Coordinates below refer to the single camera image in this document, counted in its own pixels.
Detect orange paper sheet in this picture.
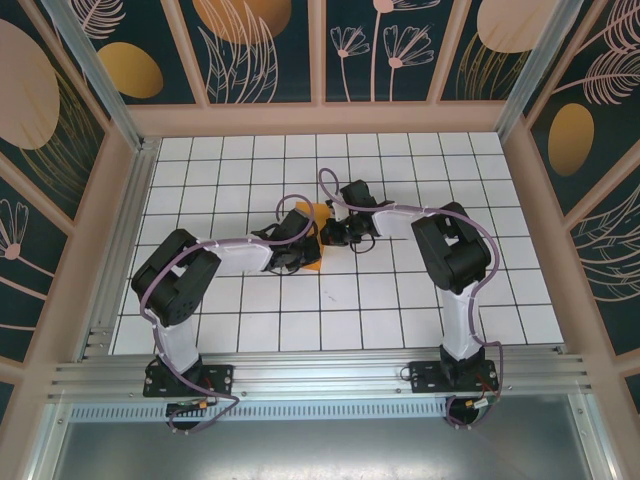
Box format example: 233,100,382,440
294,199,332,274

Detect grey sheet metal panel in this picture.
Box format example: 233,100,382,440
27,399,619,480

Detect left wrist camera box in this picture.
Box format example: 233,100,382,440
277,208,315,241

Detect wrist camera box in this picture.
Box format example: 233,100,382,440
338,179,377,207
277,208,315,241

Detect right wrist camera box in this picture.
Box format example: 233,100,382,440
338,179,377,207

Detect long aluminium mounting rail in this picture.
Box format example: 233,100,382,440
47,344,594,401

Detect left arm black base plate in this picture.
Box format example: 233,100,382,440
143,363,236,399

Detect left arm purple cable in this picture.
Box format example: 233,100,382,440
141,193,317,436

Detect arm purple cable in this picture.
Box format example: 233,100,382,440
318,168,504,431
141,193,317,436

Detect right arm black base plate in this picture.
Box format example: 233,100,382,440
408,358,500,394

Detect aluminium side rail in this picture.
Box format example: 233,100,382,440
77,137,162,361

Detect slotted grey cable duct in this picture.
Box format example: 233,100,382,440
67,403,576,422

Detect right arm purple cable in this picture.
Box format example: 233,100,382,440
318,168,504,431

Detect aluminium frame post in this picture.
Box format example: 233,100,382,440
494,0,586,146
39,0,147,151

